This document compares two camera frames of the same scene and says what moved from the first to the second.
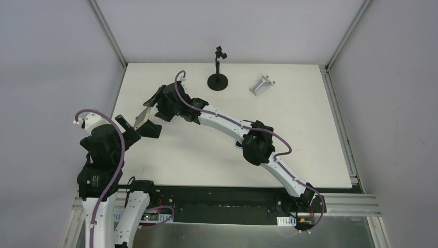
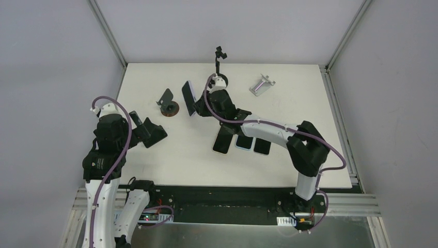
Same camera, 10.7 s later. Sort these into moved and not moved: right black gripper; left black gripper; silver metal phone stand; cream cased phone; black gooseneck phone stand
Moved: right black gripper; cream cased phone; left black gripper
Not moved: black gooseneck phone stand; silver metal phone stand
